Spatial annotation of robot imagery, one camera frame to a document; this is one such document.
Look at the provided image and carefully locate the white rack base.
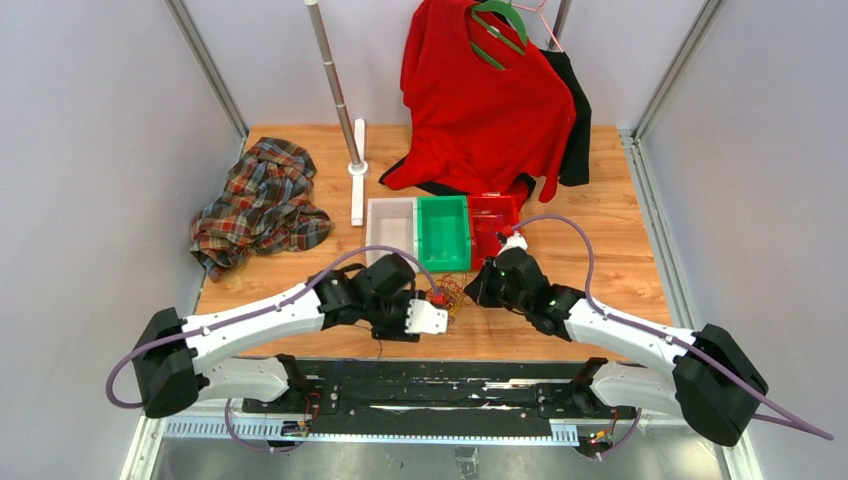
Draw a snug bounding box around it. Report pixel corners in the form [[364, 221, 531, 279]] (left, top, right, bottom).
[[348, 118, 370, 227]]

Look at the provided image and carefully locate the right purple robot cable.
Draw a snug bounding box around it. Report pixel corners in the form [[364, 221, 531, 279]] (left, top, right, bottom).
[[500, 213, 835, 460]]

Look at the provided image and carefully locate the green clothes hanger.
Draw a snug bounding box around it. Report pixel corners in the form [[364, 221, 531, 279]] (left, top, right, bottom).
[[464, 1, 529, 72]]

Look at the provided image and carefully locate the red t-shirt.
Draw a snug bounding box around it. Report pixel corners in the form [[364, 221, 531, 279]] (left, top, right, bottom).
[[380, 1, 575, 203]]

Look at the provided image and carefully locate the green plastic bin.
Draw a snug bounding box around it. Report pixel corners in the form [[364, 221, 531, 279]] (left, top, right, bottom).
[[417, 196, 471, 272]]

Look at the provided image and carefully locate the red plastic bin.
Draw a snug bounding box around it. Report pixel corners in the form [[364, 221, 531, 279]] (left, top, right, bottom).
[[467, 195, 520, 271]]

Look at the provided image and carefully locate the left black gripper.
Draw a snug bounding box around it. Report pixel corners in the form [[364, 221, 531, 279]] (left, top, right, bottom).
[[365, 289, 426, 341]]

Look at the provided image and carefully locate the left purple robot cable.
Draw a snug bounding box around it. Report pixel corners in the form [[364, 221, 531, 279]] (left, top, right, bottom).
[[105, 245, 446, 456]]

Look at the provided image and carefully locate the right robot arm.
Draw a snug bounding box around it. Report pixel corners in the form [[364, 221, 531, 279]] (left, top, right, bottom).
[[464, 248, 768, 447]]

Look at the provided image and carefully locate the colourful cable pile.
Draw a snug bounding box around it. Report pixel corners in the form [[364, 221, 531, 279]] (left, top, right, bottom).
[[433, 274, 469, 325]]

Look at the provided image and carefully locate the pink clothes hanger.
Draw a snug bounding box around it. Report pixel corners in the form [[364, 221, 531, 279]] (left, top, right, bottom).
[[512, 0, 565, 52]]

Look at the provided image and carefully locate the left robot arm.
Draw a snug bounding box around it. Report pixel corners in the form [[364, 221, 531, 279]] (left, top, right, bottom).
[[131, 253, 448, 418]]

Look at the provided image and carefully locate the black t-shirt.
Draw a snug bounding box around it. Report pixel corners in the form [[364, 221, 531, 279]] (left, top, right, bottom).
[[540, 50, 592, 187]]

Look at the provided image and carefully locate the white plastic bin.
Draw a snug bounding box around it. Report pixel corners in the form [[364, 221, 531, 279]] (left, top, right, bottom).
[[365, 197, 418, 259]]

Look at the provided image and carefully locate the plaid flannel shirt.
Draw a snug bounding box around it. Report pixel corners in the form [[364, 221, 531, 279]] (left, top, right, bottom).
[[190, 137, 334, 282]]

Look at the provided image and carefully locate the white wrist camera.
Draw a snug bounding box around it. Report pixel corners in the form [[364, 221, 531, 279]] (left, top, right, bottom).
[[404, 299, 449, 335], [497, 231, 528, 255]]

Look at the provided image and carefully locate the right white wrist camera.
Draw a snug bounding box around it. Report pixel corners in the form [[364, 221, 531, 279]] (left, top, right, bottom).
[[497, 231, 528, 255]]

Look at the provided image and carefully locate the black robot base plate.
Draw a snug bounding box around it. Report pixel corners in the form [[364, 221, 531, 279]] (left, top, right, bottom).
[[235, 359, 636, 437]]

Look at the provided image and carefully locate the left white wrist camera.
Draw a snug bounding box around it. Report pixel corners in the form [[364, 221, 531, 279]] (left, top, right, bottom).
[[404, 299, 449, 335]]

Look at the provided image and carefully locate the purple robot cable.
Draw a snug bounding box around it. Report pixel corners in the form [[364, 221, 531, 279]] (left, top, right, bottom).
[[500, 213, 835, 460], [105, 245, 446, 456]]

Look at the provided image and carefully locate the thin purple cable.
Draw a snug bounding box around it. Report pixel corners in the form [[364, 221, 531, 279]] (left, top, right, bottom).
[[335, 324, 386, 376]]

